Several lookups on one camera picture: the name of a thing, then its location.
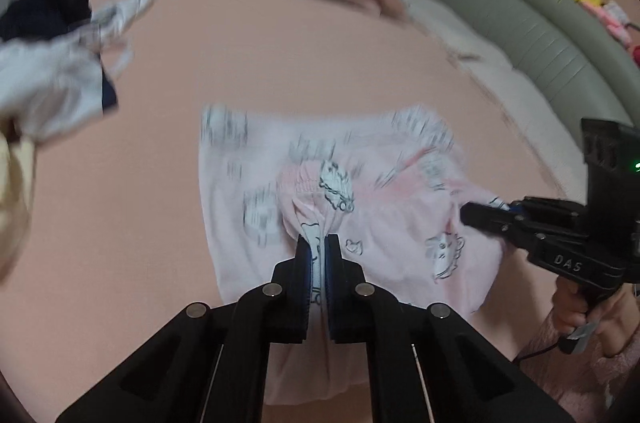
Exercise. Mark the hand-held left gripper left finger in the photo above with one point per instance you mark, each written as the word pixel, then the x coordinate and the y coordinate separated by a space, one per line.
pixel 306 268

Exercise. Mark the pink plush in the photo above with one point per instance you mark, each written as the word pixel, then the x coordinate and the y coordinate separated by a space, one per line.
pixel 612 18

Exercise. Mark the person's right forearm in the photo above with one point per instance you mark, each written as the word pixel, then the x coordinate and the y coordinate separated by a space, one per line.
pixel 615 388

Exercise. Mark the grey padded headboard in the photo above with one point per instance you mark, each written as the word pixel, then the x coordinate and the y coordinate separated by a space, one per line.
pixel 525 13

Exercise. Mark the pink bed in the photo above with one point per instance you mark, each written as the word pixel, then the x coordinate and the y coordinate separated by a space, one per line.
pixel 150 203

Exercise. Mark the navy garment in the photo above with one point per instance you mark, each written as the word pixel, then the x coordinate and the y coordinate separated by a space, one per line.
pixel 45 3

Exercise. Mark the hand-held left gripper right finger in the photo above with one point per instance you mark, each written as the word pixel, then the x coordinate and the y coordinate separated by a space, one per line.
pixel 329 268

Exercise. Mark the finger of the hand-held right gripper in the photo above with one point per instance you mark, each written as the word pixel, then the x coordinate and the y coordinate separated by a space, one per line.
pixel 487 219
pixel 525 205

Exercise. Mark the pile of assorted clothes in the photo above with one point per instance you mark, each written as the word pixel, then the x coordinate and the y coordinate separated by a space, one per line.
pixel 55 88

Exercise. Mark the pink cartoon print pajama pants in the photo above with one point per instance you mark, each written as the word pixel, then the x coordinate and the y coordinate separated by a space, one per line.
pixel 390 213

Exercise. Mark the person's right hand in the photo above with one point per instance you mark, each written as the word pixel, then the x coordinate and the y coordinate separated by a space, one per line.
pixel 625 323

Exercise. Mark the pale yellow garment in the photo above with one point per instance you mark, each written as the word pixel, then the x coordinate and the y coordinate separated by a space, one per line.
pixel 15 203

